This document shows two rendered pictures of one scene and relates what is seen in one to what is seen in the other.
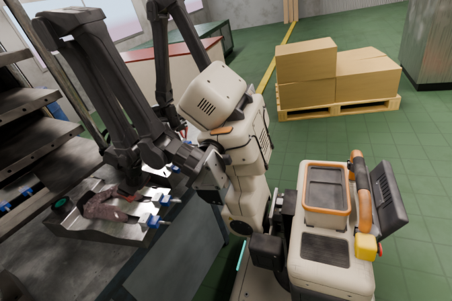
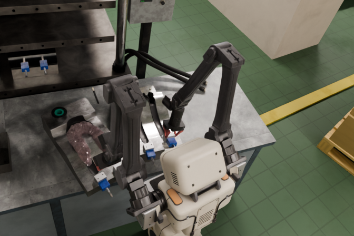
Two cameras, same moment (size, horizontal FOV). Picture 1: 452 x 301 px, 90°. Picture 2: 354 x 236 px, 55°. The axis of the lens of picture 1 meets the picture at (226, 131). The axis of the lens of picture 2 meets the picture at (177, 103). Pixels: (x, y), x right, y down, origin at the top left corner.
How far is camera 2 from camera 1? 80 cm
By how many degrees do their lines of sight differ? 21
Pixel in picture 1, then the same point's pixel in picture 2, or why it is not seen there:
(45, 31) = (107, 95)
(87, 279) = (44, 183)
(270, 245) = not seen: outside the picture
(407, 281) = not seen: outside the picture
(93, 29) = (131, 114)
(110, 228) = (76, 163)
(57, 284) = (27, 169)
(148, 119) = (131, 162)
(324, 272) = not seen: outside the picture
